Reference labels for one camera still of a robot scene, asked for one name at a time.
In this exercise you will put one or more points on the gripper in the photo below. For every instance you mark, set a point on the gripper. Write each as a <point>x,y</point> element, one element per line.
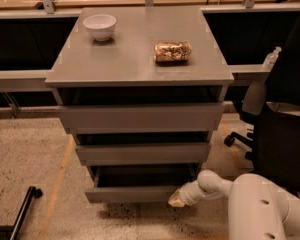
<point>186,193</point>

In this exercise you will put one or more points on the grey bottom drawer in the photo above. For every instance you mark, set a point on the grey bottom drawer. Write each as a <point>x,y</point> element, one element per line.
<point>139,183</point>

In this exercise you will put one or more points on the grey drawer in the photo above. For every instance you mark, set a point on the grey drawer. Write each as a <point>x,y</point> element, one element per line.
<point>139,183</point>
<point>141,154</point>
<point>155,118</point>

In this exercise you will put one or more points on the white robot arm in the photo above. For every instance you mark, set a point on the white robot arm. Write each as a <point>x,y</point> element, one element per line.
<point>258,209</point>

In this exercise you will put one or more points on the grey middle drawer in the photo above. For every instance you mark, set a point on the grey middle drawer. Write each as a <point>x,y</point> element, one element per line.
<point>141,154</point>

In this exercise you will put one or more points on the grey top drawer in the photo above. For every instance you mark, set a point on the grey top drawer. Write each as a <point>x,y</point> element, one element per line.
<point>155,118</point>

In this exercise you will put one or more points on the grey drawer cabinet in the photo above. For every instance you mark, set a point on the grey drawer cabinet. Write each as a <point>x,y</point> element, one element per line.
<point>123,70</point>

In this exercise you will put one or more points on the black office chair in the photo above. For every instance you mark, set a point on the black office chair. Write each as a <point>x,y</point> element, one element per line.
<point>273,108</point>

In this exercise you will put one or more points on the clear plastic bottle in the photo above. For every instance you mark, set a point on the clear plastic bottle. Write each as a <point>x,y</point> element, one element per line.
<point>271,58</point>

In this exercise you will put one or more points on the black metal stand leg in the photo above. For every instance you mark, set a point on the black metal stand leg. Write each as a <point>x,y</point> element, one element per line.
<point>10,232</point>

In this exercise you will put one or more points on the white ceramic bowl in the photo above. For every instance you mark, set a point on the white ceramic bowl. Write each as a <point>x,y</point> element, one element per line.
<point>100,26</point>

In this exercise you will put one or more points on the grey metal desk frame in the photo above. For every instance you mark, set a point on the grey metal desk frame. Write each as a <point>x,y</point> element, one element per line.
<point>32,80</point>

